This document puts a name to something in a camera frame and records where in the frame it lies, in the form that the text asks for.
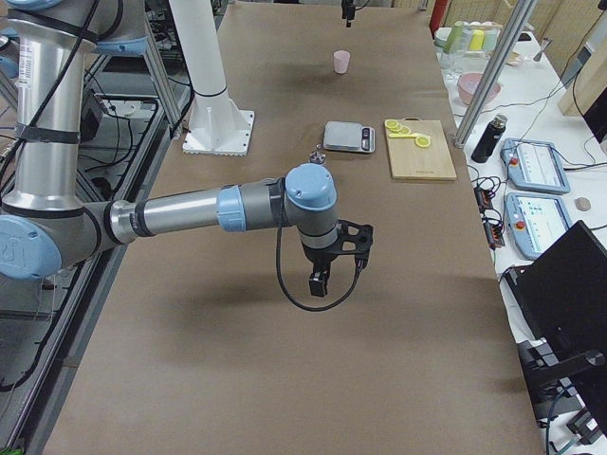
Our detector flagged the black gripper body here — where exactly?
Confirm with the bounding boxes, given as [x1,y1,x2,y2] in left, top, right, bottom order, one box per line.
[303,245,336,275]

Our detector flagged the glass sauce bottle metal spout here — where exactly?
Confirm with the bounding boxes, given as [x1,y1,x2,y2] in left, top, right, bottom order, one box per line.
[309,144,326,165]

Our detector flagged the pink plastic cup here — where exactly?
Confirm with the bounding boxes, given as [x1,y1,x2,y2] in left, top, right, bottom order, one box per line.
[333,49,351,75]

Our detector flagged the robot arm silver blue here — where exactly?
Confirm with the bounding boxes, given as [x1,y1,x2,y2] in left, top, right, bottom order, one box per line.
[1,1,346,296]

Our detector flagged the digital kitchen scale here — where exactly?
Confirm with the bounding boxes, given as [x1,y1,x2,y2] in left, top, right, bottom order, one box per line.
[322,121,376,154]

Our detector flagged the green plastic cup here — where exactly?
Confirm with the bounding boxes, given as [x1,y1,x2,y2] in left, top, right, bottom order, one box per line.
[443,21,466,54]

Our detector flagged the yellow plastic cup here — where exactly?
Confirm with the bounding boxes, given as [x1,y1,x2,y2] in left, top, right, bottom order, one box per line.
[469,29,485,52]

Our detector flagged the bamboo cutting board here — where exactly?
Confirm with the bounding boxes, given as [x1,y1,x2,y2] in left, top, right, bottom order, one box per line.
[384,118,456,181]

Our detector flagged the yellow plastic knife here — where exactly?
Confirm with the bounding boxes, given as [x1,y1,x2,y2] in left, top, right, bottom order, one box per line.
[388,133,420,139]

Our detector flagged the lemon slice bottom pair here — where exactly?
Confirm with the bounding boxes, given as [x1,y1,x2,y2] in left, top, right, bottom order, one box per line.
[414,136,432,148]

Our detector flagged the black water bottle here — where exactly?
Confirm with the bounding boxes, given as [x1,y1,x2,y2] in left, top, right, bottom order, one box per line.
[470,114,507,163]

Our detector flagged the blue teach pendant lower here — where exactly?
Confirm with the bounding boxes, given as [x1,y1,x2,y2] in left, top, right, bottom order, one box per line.
[505,191,573,261]

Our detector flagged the blue teach pendant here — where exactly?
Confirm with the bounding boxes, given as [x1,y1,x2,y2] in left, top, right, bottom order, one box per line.
[500,137,571,194]
[505,191,573,261]

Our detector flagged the pink bowl with ice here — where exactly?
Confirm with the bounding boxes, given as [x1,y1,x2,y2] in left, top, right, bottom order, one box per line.
[457,72,502,105]

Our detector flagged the blue teach pendant upper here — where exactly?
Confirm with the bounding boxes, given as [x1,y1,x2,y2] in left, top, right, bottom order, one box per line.
[500,137,571,194]

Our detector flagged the black monitor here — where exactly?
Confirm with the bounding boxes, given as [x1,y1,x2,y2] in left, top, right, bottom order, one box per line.
[506,221,606,431]

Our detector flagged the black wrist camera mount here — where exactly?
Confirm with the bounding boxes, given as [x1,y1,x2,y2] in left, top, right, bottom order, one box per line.
[327,219,374,270]

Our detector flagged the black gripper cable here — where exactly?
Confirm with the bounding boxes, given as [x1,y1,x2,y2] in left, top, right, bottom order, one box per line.
[275,189,371,313]

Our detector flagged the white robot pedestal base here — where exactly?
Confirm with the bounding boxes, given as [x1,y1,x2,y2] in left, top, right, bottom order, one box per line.
[170,0,255,156]

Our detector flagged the aluminium frame post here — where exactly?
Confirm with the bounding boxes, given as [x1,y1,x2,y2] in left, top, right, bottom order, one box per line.
[453,0,538,149]

